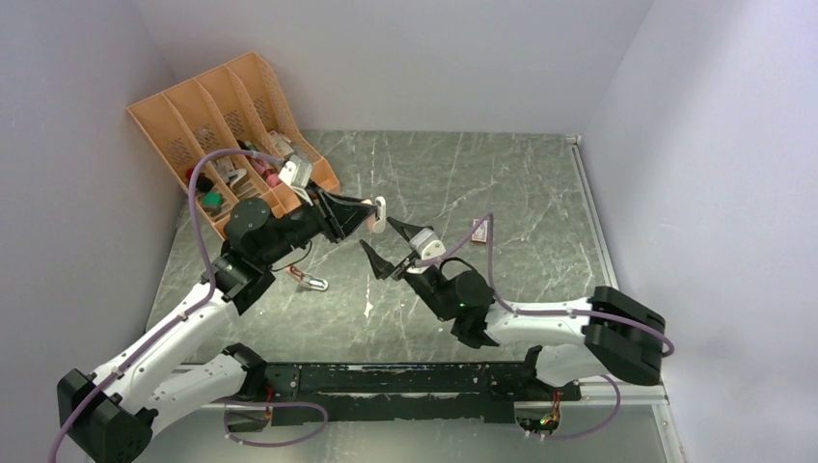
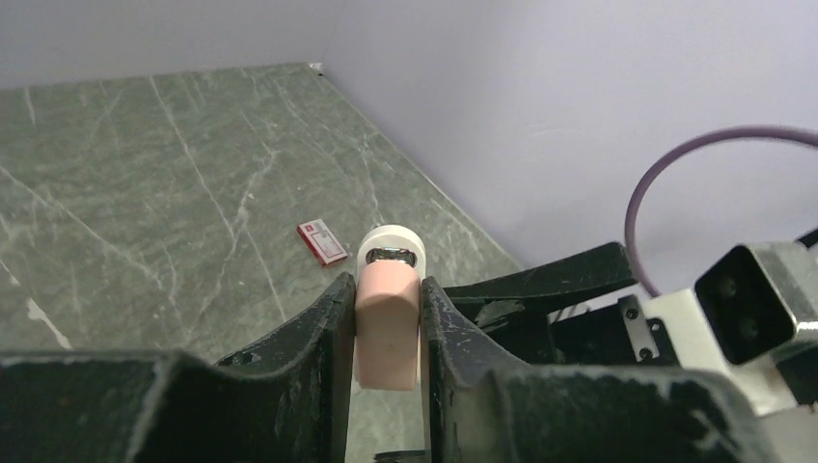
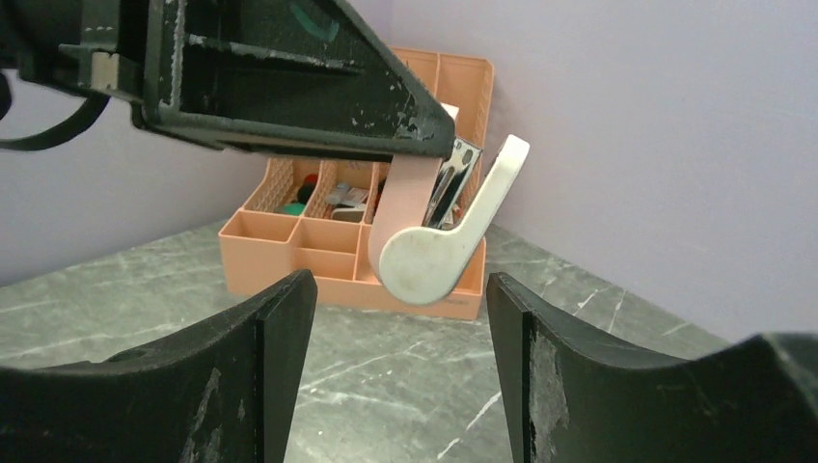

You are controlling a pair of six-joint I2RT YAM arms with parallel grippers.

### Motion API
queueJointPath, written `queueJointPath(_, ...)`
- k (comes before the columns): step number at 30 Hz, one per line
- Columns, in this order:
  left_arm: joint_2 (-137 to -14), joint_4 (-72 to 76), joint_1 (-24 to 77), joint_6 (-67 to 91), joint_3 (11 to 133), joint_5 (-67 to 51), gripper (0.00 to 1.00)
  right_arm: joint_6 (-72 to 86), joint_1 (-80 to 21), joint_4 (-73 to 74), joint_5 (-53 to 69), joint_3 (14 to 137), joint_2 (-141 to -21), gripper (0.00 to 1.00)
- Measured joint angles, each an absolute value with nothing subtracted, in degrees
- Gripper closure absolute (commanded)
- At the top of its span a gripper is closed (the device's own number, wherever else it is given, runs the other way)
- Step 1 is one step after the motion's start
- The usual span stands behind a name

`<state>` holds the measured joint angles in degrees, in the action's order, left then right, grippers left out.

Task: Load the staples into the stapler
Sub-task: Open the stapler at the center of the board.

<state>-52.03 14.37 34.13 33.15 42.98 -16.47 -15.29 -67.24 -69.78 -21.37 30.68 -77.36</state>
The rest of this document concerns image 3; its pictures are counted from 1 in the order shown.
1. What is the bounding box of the green stamp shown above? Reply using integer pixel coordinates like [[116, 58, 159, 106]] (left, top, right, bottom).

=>
[[277, 203, 306, 216]]

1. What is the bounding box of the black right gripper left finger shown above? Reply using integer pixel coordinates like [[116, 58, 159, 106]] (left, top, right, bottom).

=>
[[1, 270, 317, 462]]

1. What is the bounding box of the black round stamp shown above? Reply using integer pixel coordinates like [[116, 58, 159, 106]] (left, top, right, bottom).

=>
[[296, 184, 315, 205]]

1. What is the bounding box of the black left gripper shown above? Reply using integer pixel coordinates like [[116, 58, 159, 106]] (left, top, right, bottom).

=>
[[1, 1, 150, 102]]

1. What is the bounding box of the grey white stapler in organizer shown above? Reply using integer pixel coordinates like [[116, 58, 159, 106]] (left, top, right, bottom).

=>
[[325, 182, 369, 223]]

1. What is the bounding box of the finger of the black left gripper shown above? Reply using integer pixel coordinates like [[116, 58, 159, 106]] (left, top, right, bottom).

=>
[[142, 1, 455, 161]]

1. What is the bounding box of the pink white stapler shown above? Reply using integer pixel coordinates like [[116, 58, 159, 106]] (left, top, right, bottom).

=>
[[368, 135, 530, 306]]

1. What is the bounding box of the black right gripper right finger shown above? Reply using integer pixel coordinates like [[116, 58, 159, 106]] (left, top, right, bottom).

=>
[[486, 273, 817, 462]]

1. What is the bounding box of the peach plastic file organizer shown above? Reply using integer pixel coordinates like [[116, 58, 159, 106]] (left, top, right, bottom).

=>
[[218, 47, 497, 322]]

